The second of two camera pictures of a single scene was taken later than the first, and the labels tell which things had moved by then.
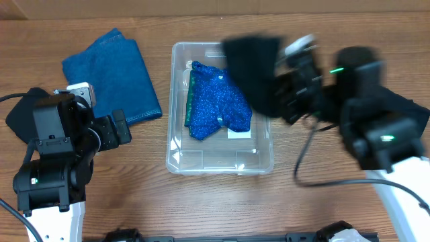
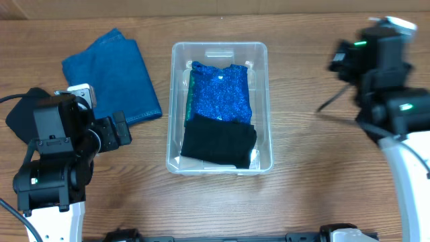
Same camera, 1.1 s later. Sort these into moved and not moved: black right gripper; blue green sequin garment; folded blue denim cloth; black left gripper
Moved: black right gripper
Not moved: black left gripper; folded blue denim cloth; blue green sequin garment
